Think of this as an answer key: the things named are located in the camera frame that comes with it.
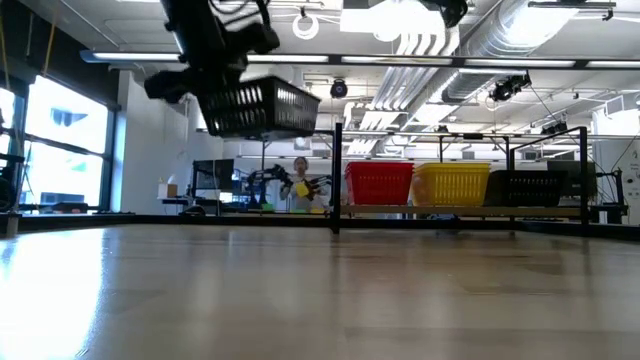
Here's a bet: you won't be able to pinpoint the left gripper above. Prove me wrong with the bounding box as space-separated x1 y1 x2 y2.
144 47 254 105

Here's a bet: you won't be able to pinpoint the black beam with strip lights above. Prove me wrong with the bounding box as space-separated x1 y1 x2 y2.
79 48 640 70

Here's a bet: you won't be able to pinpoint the black computer monitor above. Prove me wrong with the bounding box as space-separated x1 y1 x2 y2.
192 158 235 191

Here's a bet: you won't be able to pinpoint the large bright window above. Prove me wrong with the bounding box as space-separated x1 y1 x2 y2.
0 74 119 211

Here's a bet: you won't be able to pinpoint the person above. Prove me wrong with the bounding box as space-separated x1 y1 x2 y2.
279 156 331 211

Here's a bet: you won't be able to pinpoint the white ceiling pipes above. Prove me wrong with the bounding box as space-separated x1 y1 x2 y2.
369 29 454 114

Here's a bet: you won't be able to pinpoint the black background workstation frame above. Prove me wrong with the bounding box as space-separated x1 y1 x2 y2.
197 127 335 199

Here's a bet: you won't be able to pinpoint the yellow hanging cable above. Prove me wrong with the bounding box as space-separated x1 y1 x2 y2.
43 7 57 76

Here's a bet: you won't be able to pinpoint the black aluminium table frame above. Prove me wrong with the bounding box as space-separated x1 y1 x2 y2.
0 212 640 242

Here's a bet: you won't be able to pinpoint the white coiled cable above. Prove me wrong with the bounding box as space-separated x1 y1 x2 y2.
292 7 321 41

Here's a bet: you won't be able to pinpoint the black metal shelf frame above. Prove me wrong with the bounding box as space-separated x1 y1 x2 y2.
331 122 590 236

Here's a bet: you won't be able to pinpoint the silver ventilation duct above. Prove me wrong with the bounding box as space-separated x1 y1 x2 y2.
442 0 581 104

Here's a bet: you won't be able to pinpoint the black ceiling-mounted camera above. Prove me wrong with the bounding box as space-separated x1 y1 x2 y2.
488 72 533 104

